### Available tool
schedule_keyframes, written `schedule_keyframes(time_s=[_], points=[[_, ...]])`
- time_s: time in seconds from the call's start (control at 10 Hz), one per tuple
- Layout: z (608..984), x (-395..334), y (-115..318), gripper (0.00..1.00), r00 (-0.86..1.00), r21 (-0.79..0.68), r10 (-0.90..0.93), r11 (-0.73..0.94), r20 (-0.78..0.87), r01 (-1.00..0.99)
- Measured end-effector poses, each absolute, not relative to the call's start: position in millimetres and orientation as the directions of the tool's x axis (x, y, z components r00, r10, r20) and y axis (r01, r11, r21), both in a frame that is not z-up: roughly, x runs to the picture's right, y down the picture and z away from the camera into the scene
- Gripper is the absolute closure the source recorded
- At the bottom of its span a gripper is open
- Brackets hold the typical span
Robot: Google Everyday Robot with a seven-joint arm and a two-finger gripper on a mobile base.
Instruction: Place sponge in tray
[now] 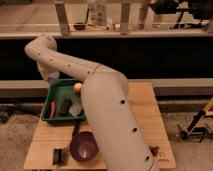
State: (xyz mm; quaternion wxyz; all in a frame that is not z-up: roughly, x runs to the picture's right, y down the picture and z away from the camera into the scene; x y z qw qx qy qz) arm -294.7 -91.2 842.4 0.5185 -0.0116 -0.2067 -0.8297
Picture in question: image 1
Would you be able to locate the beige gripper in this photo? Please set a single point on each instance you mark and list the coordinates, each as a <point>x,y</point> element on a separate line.
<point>52,78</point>

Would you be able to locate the dark sponge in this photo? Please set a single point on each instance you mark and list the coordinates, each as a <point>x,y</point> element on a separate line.
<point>65,106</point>

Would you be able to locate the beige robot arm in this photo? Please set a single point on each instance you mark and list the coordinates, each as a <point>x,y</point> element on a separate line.
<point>104,96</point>

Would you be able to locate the green plastic tray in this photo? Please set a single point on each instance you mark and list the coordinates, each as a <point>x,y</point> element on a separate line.
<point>58,93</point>

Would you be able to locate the orange ball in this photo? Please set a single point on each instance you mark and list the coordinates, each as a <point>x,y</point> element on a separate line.
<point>77,87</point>

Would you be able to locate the white crumpled cloth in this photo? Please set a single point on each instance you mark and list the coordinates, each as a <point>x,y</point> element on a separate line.
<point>75,109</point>

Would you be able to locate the wooden table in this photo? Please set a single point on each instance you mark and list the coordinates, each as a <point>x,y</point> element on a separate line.
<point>49,137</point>

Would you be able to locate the purple bowl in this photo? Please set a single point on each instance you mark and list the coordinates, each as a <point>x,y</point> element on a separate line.
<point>83,147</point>

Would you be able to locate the small black box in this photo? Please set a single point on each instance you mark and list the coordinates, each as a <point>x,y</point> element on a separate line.
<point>58,156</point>

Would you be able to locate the small brown object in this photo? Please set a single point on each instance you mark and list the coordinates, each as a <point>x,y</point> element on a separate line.
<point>154,150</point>

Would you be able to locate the yellow black cart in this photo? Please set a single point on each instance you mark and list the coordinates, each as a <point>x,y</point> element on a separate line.
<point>200,124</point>

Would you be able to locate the black spatula handle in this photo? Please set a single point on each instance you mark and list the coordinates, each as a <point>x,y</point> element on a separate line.
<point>76,128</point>

